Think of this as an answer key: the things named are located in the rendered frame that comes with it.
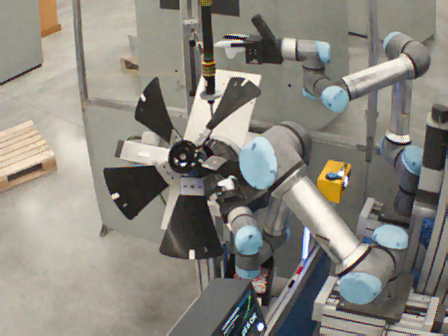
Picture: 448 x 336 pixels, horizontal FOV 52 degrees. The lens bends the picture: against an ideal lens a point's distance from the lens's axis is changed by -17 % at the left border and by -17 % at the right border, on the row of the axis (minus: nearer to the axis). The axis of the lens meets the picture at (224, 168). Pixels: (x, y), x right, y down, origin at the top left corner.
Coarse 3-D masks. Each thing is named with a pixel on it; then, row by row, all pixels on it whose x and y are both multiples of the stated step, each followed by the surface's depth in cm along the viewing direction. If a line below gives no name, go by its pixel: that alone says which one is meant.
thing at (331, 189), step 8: (328, 168) 206; (336, 168) 205; (320, 176) 201; (344, 176) 200; (320, 184) 200; (328, 184) 198; (336, 184) 197; (328, 192) 200; (336, 192) 198; (344, 192) 205; (328, 200) 202; (336, 200) 200
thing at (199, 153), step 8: (176, 144) 189; (184, 144) 189; (192, 144) 187; (176, 152) 189; (184, 152) 189; (192, 152) 187; (200, 152) 187; (208, 152) 196; (168, 160) 189; (176, 160) 189; (184, 160) 188; (192, 160) 187; (176, 168) 188; (184, 168) 187; (192, 168) 186; (200, 168) 189; (184, 176) 198; (192, 176) 192; (200, 176) 196; (208, 176) 195
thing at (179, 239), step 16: (176, 208) 187; (192, 208) 189; (208, 208) 192; (176, 224) 186; (192, 224) 187; (208, 224) 190; (176, 240) 185; (192, 240) 186; (208, 240) 188; (176, 256) 184; (208, 256) 186
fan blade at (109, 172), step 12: (108, 168) 199; (120, 168) 197; (132, 168) 196; (144, 168) 195; (108, 180) 200; (120, 180) 199; (132, 180) 198; (144, 180) 197; (156, 180) 197; (120, 192) 201; (132, 192) 200; (144, 192) 200; (156, 192) 200; (120, 204) 202; (132, 204) 202; (144, 204) 202; (132, 216) 204
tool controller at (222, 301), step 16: (208, 288) 128; (224, 288) 126; (240, 288) 124; (208, 304) 122; (224, 304) 120; (240, 304) 121; (256, 304) 128; (192, 320) 117; (208, 320) 116; (224, 320) 115; (240, 320) 121; (256, 320) 128
